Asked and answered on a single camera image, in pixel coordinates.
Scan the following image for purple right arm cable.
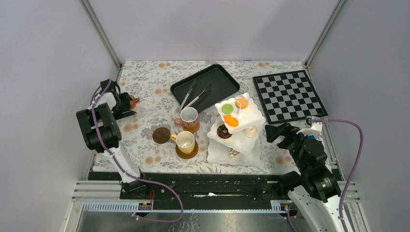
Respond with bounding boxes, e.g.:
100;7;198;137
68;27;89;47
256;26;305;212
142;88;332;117
310;118;365;232

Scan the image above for pink strawberry cake slice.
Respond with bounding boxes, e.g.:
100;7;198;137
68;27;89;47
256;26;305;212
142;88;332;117
228;148;240;158

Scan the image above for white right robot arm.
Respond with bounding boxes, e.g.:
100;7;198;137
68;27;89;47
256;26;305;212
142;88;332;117
265;122;352;232

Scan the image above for black and grey chessboard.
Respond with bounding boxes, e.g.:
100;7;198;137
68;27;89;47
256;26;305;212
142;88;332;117
253;70;328;125

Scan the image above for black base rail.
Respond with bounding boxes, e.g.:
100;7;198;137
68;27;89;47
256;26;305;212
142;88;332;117
88;172;324;210

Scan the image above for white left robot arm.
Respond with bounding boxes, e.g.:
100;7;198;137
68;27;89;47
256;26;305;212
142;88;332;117
76;79;150;199

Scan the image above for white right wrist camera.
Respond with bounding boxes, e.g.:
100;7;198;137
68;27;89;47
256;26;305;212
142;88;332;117
296;116;323;136

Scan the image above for orange macaron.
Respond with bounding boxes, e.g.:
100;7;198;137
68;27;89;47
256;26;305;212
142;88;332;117
235;97;249;109

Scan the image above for green macaron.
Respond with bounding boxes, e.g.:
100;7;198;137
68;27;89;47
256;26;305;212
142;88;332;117
221;104;234;115

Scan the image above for black serving tray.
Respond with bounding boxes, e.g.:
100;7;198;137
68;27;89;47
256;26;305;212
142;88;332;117
170;64;240;113

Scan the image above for silver serving tongs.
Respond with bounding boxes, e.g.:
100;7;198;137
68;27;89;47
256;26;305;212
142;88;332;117
179;78;212;111

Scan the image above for dark brown saucer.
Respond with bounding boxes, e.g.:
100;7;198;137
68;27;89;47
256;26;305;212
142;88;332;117
152;127;171;144

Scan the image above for white three-tier dessert stand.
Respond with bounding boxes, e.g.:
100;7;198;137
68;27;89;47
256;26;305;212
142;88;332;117
207;92;266;166

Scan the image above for chocolate sprinkle donut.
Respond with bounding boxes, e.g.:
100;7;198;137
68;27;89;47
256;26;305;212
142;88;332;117
217;124;232;139

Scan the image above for cream round mousse cake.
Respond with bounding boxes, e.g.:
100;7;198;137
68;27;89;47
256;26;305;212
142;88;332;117
244;126;258;138

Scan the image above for yellow cup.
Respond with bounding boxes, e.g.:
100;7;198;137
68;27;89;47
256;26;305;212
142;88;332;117
170;131;195;154

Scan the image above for orange fish pastry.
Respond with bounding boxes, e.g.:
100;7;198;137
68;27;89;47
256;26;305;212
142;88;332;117
223;115;239;127

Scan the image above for white cup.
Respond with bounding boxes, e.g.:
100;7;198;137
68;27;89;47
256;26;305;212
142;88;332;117
130;96;140;109

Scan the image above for small tan saucer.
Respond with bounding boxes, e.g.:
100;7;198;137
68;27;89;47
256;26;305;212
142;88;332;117
182;122;200;133

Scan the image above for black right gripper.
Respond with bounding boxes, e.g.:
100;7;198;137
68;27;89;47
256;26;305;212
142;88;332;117
264;121;312;173

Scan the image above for large brown saucer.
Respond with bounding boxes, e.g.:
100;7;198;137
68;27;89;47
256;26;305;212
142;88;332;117
175;142;199;159

